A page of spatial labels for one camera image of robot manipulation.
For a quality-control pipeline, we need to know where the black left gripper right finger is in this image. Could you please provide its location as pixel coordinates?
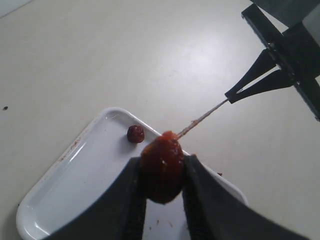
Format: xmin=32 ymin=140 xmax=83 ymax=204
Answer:
xmin=182 ymin=155 xmax=306 ymax=240

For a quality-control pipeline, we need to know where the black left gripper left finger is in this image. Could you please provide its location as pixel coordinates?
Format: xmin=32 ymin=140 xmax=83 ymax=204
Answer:
xmin=48 ymin=157 xmax=147 ymax=240

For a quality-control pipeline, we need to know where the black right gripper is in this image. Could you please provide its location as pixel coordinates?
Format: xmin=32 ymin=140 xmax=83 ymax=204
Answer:
xmin=225 ymin=0 xmax=320 ymax=119

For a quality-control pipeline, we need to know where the red hawthorn ball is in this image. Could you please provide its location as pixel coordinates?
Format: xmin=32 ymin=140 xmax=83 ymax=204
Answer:
xmin=139 ymin=131 xmax=185 ymax=205
xmin=126 ymin=125 xmax=145 ymax=144

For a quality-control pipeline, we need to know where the thin metal skewer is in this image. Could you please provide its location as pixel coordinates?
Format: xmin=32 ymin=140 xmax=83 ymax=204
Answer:
xmin=176 ymin=98 xmax=228 ymax=140

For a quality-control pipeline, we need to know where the white plastic tray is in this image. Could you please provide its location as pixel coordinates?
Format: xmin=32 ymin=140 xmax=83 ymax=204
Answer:
xmin=16 ymin=107 xmax=250 ymax=240

